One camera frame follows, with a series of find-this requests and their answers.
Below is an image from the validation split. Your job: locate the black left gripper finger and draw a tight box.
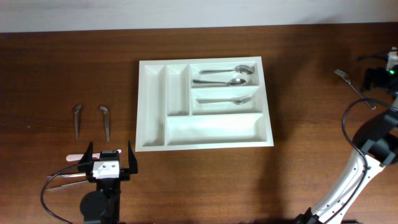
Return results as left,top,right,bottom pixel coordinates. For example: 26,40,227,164
127,141,138,174
78,142,93,172

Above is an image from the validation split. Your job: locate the metal fork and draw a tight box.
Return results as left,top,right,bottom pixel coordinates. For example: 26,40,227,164
197,96,252,105
334,69,376,110

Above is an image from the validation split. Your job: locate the large metal spoon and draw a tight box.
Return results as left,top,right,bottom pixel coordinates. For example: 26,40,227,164
192,78,247,86
199,65,255,75

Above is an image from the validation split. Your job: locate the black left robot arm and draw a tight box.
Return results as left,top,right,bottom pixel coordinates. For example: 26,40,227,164
78,142,137,224

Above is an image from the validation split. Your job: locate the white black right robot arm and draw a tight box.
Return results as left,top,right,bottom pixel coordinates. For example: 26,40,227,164
136,105,397,223

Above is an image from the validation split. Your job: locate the upper metal knife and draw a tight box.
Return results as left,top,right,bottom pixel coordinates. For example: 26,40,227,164
46,173,86,179

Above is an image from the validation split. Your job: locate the left small metal spoon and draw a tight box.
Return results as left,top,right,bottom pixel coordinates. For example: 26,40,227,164
74,104,82,139

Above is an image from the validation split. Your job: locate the small metal spoon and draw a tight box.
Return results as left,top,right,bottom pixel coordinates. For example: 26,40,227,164
74,104,82,139
99,106,110,142

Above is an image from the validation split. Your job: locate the right small metal spoon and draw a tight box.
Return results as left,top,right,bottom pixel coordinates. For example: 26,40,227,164
99,106,110,142

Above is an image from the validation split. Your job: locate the white plastic cutlery tray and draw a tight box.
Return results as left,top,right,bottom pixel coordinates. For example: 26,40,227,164
135,57,274,152

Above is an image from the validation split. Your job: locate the pink handled utensil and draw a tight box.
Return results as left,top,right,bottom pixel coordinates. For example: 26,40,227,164
66,149,122,162

